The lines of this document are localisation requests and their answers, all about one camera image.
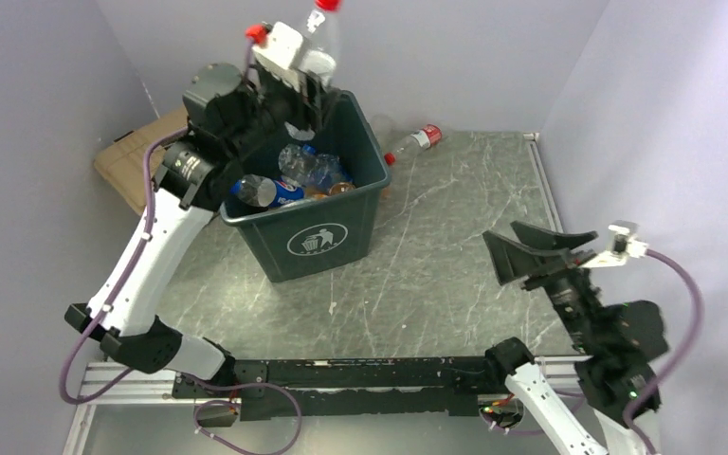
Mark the tan plastic toolbox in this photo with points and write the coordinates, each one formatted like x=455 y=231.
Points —
x=121 y=163

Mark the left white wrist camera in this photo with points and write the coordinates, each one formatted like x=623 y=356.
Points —
x=279 y=52

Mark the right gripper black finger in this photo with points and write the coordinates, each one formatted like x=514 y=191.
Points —
x=545 y=239
x=514 y=261

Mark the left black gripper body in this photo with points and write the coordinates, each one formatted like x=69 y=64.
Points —
x=302 y=112

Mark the aluminium frame rail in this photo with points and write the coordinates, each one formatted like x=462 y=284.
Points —
x=530 y=140

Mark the dark green plastic bin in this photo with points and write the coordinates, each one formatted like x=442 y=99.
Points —
x=308 y=238

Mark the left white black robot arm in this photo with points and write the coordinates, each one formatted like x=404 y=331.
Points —
x=229 y=117

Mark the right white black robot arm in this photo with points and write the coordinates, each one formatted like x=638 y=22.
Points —
x=619 y=341

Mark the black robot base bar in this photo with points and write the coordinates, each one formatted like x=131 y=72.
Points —
x=453 y=385

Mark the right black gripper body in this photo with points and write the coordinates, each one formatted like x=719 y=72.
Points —
x=577 y=259

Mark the orange juice bottle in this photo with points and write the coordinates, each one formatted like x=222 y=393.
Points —
x=341 y=187

